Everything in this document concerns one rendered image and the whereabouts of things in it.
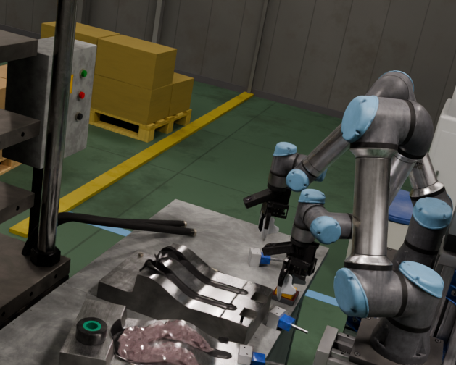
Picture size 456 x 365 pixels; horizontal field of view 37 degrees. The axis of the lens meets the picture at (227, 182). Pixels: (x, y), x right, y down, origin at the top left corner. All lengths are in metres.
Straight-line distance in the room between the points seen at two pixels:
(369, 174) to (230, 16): 6.68
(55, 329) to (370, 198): 0.99
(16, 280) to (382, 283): 1.20
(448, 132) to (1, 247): 3.25
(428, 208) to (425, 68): 5.75
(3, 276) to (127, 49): 3.90
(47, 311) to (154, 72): 3.98
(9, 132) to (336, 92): 6.24
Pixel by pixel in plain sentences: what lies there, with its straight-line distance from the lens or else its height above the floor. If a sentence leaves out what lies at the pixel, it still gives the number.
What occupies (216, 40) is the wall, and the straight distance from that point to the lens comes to 8.37.
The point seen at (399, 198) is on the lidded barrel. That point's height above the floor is 0.60.
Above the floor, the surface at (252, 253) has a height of 0.85.
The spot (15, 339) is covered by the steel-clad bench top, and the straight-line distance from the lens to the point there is 2.06.
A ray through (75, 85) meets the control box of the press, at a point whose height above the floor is 1.34.
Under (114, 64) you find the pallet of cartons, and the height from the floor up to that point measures 0.59.
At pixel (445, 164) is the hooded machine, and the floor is 0.65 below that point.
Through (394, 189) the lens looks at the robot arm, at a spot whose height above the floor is 1.39.
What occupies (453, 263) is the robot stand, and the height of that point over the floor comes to 1.23.
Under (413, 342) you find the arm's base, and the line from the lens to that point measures 1.81.
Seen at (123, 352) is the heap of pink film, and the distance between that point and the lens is 1.90.
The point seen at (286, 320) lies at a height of 0.84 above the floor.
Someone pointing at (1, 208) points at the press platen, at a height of 1.04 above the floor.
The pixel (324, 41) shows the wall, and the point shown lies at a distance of 8.01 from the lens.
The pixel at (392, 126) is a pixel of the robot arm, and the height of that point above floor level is 1.59.
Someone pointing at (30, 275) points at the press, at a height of 0.79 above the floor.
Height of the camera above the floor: 2.00
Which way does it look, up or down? 21 degrees down
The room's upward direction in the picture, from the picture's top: 11 degrees clockwise
